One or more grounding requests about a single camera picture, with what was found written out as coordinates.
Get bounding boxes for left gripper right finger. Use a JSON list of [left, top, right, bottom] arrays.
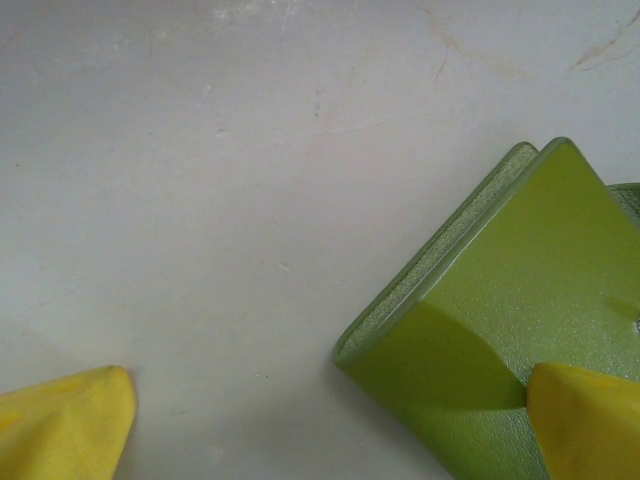
[[526, 361, 640, 480]]

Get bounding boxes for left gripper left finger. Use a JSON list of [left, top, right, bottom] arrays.
[[0, 364, 138, 480]]

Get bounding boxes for green card holder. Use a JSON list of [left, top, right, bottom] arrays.
[[333, 135, 640, 480]]

